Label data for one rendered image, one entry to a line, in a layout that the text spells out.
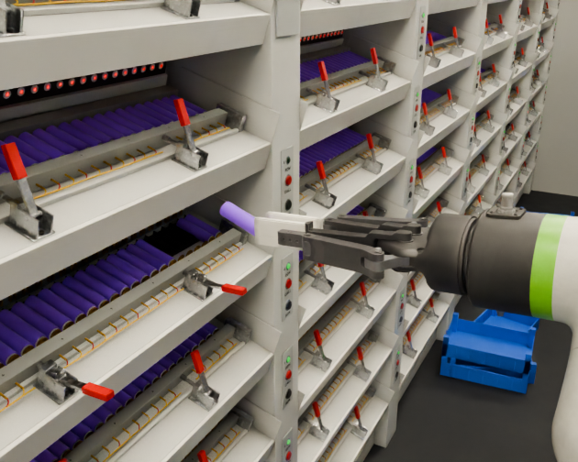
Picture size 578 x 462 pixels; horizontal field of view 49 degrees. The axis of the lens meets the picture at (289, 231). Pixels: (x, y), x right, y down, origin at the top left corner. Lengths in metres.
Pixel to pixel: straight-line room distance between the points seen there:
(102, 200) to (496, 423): 1.77
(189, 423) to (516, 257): 0.60
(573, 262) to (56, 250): 0.48
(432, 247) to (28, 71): 0.40
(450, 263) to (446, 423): 1.68
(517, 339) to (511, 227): 2.01
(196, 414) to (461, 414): 1.41
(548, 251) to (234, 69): 0.61
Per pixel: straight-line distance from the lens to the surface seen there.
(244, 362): 1.12
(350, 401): 1.68
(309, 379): 1.41
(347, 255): 0.61
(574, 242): 0.56
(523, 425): 2.31
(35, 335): 0.81
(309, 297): 1.32
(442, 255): 0.59
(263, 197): 1.04
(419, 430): 2.20
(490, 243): 0.57
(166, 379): 1.02
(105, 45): 0.71
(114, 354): 0.82
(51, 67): 0.66
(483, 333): 2.58
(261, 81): 0.99
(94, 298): 0.87
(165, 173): 0.83
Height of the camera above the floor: 1.37
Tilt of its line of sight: 22 degrees down
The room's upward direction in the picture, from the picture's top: straight up
